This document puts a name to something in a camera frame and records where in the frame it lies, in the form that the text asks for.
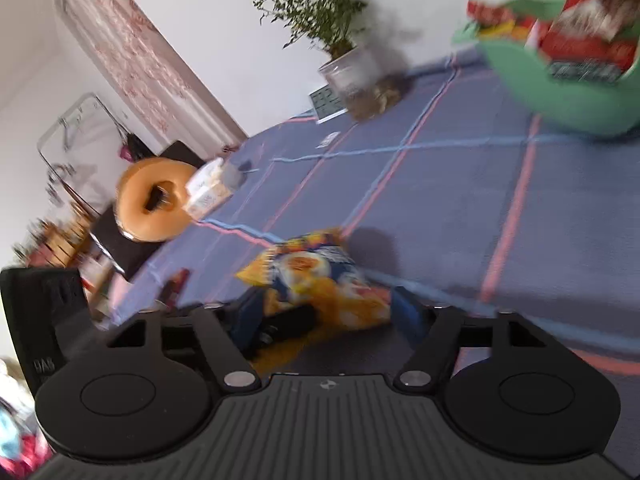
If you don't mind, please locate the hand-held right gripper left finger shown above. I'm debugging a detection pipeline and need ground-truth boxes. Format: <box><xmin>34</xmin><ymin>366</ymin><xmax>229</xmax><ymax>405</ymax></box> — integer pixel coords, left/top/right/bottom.
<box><xmin>107</xmin><ymin>294</ymin><xmax>264</xmax><ymax>392</ymax></box>

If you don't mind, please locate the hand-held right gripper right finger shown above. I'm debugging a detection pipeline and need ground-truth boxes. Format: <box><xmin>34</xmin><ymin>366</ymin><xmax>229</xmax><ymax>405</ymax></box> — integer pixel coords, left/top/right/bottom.
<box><xmin>391</xmin><ymin>287</ymin><xmax>548</xmax><ymax>392</ymax></box>

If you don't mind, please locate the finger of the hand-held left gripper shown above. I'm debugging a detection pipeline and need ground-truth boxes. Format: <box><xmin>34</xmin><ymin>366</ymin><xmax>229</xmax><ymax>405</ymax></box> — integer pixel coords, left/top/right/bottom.
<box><xmin>252</xmin><ymin>304</ymin><xmax>320</xmax><ymax>350</ymax></box>

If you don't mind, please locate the yellow chip bag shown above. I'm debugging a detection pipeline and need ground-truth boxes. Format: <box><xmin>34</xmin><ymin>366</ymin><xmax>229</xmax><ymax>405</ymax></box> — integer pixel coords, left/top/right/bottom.
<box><xmin>236</xmin><ymin>227</ymin><xmax>394</xmax><ymax>332</ymax></box>

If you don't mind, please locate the green plastic bowl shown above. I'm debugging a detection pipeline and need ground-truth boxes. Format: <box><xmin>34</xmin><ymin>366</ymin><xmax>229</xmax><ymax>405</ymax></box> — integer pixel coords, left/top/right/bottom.
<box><xmin>451</xmin><ymin>0</ymin><xmax>640</xmax><ymax>139</ymax></box>

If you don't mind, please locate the long gold snack packet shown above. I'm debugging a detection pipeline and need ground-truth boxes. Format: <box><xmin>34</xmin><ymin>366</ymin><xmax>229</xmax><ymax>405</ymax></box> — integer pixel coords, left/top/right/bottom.
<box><xmin>476</xmin><ymin>16</ymin><xmax>532</xmax><ymax>42</ymax></box>

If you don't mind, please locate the large red snack bag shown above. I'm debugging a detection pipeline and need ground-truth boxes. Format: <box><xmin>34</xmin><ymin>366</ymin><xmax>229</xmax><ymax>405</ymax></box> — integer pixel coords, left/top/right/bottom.
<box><xmin>537</xmin><ymin>0</ymin><xmax>640</xmax><ymax>82</ymax></box>

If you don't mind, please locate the dark red small object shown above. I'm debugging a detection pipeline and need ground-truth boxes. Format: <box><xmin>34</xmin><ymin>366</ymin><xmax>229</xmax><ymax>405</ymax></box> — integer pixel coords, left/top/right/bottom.
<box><xmin>164</xmin><ymin>268</ymin><xmax>192</xmax><ymax>307</ymax></box>

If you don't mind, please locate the wooden shelf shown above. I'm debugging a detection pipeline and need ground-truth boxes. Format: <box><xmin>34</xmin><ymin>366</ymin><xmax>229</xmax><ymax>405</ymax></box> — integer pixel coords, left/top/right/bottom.
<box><xmin>14</xmin><ymin>205</ymin><xmax>97</xmax><ymax>272</ymax></box>

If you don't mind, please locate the black chair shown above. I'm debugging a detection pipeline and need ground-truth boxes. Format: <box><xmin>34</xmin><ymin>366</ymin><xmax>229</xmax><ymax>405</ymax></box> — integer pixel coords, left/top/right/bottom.
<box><xmin>89</xmin><ymin>140</ymin><xmax>207</xmax><ymax>282</ymax></box>

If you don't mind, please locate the blue plaid blanket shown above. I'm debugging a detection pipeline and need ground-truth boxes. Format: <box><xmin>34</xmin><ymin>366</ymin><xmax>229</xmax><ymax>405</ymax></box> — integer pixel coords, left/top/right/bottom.
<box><xmin>107</xmin><ymin>42</ymin><xmax>640</xmax><ymax>391</ymax></box>

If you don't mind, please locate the colourful cloth pile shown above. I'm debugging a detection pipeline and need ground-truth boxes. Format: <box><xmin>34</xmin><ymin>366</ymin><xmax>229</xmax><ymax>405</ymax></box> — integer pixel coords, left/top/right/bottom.
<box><xmin>0</xmin><ymin>357</ymin><xmax>53</xmax><ymax>480</ymax></box>

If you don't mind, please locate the white tissue pack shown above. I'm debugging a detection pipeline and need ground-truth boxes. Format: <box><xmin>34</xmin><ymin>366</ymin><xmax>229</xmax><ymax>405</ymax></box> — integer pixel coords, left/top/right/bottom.
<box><xmin>184</xmin><ymin>157</ymin><xmax>244</xmax><ymax>222</ymax></box>

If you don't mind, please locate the white digital clock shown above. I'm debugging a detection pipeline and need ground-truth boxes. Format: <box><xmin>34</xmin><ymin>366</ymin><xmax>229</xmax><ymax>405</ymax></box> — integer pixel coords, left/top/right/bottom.
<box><xmin>308</xmin><ymin>84</ymin><xmax>349</xmax><ymax>125</ymax></box>

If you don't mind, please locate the leafy plant in clear pot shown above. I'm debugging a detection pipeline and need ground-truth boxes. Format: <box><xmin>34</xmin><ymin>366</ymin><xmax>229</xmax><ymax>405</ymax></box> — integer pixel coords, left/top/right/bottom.
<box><xmin>244</xmin><ymin>0</ymin><xmax>403</xmax><ymax>122</ymax></box>

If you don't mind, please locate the pink patterned curtain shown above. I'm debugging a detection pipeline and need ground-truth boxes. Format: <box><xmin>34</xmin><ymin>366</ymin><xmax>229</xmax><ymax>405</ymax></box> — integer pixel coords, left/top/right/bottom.
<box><xmin>59</xmin><ymin>0</ymin><xmax>249</xmax><ymax>147</ymax></box>

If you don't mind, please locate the orange ring cushion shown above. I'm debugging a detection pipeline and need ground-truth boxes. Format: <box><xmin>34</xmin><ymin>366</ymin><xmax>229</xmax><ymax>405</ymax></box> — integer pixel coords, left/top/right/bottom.
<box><xmin>115</xmin><ymin>157</ymin><xmax>202</xmax><ymax>242</ymax></box>

